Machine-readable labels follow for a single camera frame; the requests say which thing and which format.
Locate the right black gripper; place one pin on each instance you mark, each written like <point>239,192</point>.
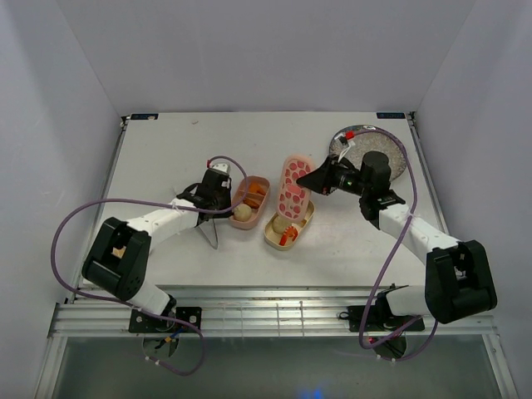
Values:
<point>322,180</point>

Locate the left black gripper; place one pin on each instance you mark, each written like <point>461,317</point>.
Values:
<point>227,194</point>

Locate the pink perforated lid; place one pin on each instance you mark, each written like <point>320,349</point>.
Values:
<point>292,199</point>

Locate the rice ball toy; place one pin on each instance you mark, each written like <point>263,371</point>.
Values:
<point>279,225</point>
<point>242,213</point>

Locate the orange fried shrimp toy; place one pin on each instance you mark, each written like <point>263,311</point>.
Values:
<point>256,188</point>

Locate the pink lunch box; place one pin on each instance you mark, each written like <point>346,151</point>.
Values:
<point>241,192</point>

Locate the yellow lunch box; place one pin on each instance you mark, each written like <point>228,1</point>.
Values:
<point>272,239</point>

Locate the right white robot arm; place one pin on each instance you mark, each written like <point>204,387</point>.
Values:
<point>458,281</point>

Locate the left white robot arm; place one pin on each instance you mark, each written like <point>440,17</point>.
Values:
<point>118,258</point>

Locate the grey speckled plate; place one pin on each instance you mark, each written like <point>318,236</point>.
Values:
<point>371,138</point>

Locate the right blue table label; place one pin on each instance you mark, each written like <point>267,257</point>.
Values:
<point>391,115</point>

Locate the blue table label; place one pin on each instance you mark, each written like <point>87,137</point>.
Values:
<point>144,117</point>
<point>391,115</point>

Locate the left blue table label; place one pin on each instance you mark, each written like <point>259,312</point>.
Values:
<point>144,117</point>

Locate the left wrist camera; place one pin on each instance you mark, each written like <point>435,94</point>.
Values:
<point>220,166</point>

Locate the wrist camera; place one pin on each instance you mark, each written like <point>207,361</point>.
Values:
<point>220,166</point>
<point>347,141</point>

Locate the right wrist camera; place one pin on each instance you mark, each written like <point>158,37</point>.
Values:
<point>347,141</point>

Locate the aluminium frame rail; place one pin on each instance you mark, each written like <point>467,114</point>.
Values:
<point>226,312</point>

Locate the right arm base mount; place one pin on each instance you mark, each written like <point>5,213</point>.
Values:
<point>378,321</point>

